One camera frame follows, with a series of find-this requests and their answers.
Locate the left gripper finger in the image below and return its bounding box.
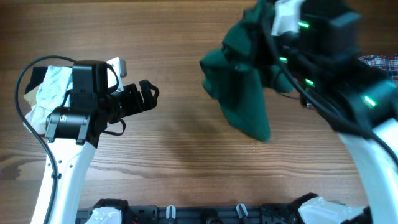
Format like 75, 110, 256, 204
139, 80, 159, 96
142, 93, 158, 111

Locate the green shirt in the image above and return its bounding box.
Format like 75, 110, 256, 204
200, 1, 294, 142

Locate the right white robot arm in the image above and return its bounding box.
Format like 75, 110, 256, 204
267, 32, 397, 223

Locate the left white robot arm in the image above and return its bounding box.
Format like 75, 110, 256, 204
31, 80, 159, 223

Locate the white blue checked cloth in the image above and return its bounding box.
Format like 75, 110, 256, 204
36, 65, 73, 111

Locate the beige cloth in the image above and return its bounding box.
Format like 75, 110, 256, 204
24, 91, 62, 135

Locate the black folded garment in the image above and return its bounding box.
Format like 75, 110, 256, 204
25, 67, 48, 94

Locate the red blue plaid shirt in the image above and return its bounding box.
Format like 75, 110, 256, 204
359, 54, 398, 85

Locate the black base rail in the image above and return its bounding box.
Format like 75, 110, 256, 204
75, 201, 304, 224

